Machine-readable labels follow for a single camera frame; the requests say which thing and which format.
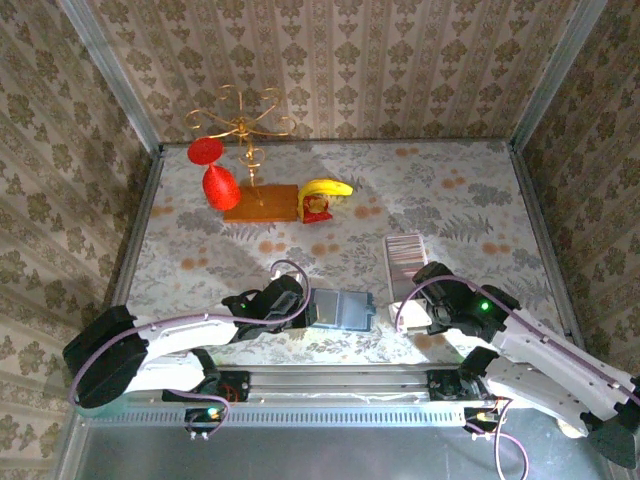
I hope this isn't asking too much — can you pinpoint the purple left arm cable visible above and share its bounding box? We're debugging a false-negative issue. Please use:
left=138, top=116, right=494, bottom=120
left=68, top=258, right=314, bottom=436

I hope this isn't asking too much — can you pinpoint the blue card holder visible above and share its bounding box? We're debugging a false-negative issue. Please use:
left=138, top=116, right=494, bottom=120
left=309, top=287, right=377, bottom=332

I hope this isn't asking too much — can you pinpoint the slotted metal cable duct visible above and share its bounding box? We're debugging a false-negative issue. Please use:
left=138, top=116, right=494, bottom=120
left=79, top=401, right=566, bottom=427

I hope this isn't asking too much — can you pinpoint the grey metal shelf plate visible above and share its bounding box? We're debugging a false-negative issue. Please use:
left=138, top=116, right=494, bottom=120
left=54, top=424, right=626, bottom=480

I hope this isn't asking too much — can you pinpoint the red yellow snack bag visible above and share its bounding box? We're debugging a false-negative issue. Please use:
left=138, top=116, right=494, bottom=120
left=298, top=194, right=334, bottom=225

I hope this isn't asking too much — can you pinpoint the aluminium mounting rail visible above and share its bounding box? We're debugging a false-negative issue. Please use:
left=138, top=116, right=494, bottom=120
left=134, top=363, right=481, bottom=405

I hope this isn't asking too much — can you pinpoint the white plastic basket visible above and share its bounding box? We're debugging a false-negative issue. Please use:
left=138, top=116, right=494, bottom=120
left=382, top=233, right=441, bottom=336

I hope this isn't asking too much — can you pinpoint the aluminium table edge rail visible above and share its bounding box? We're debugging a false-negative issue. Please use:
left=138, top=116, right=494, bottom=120
left=508, top=142, right=586, bottom=351
left=107, top=144, right=166, bottom=311

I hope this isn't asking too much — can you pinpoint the red wine glass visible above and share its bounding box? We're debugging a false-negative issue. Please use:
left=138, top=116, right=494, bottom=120
left=187, top=138, right=241, bottom=211

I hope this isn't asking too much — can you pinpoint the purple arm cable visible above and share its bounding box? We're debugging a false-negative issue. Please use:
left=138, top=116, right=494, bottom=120
left=68, top=258, right=314, bottom=436
left=394, top=276, right=640, bottom=479

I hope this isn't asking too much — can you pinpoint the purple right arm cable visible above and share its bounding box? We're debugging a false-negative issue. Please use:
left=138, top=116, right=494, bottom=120
left=394, top=276, right=640, bottom=479

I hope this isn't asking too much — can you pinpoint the stack of credit cards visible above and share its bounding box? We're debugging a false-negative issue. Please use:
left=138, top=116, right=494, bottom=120
left=385, top=236, right=426, bottom=281

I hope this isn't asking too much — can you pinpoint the gold wire stand wooden base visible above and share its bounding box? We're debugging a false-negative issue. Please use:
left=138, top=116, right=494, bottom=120
left=184, top=83, right=300, bottom=225

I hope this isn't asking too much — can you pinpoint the small circuit board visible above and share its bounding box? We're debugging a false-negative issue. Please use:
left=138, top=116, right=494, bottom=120
left=183, top=407, right=225, bottom=442
left=462, top=405, right=506, bottom=442

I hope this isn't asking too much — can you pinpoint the aluminium frame post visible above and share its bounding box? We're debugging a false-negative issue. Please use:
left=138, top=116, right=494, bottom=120
left=56, top=0, right=166, bottom=154
left=508, top=0, right=601, bottom=151

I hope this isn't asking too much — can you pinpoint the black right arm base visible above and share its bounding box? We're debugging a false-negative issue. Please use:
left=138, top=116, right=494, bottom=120
left=427, top=367, right=501, bottom=401

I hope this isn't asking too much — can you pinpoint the yellow banana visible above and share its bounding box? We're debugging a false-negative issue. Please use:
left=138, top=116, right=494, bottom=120
left=298, top=178, right=355, bottom=211

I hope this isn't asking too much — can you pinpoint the floral tablecloth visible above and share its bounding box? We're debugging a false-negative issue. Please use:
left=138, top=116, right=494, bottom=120
left=107, top=139, right=576, bottom=366

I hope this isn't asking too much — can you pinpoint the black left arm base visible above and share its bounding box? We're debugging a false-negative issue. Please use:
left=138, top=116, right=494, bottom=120
left=162, top=370, right=251, bottom=404

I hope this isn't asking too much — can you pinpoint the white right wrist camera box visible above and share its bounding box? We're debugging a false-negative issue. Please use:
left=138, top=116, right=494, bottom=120
left=388, top=298, right=432, bottom=334

